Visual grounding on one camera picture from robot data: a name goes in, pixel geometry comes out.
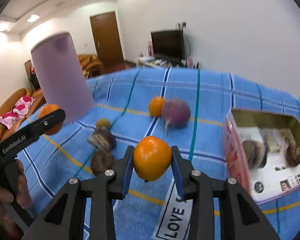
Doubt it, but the brown wooden door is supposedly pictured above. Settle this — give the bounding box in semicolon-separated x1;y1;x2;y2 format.
90;11;124;68

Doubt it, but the tan leather armchair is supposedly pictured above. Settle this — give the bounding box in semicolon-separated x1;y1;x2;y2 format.
0;88;46;142

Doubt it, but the purple plastic cup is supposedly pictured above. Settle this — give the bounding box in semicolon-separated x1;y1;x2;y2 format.
31;32;94;122

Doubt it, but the black television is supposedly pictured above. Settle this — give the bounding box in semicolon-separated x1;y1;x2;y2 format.
151;30;185;60

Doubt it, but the small green-yellow fruit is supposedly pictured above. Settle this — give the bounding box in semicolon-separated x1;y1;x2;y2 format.
96;118;111;129

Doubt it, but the pink floral cushion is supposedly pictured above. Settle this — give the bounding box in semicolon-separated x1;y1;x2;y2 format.
0;95;35;129

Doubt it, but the white tv stand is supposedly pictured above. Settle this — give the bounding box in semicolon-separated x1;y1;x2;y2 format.
135;56;199;69

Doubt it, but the orange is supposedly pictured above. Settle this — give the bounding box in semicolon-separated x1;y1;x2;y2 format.
148;96;165;118
38;104;65;135
133;136;172;181

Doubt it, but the left hand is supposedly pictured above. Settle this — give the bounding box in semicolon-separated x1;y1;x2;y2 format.
0;159;32;239

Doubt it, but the blue plaid tablecloth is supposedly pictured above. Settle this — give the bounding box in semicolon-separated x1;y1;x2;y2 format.
18;68;300;239

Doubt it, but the pink metal tin box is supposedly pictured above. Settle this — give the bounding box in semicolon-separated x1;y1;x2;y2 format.
223;108;300;204

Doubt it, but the orange beside turnip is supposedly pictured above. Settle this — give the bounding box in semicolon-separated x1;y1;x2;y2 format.
148;96;165;118

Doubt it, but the brown round taro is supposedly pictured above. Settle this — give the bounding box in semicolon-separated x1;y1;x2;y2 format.
90;151;115;176

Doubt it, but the purple round turnip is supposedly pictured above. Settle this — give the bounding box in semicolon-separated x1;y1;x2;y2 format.
161;99;191;133

